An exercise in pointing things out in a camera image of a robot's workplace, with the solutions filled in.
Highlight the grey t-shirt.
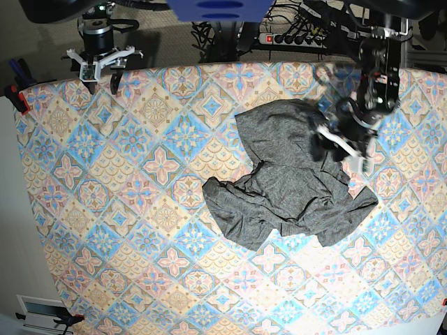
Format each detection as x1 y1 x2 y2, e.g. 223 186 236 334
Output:
203 99 378 251

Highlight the red black clamp left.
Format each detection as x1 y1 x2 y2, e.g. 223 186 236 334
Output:
3 85 30 115

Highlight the white power strip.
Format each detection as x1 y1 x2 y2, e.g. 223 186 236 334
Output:
258 33 325 48

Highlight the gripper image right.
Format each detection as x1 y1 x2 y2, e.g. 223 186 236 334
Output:
310 113 379 173

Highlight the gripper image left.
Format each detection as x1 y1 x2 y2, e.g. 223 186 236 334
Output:
61 46 143 95

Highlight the patterned tile tablecloth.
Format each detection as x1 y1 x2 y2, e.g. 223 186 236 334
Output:
15 63 446 334

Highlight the black clamp bottom left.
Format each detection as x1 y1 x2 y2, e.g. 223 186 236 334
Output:
15 313 85 332

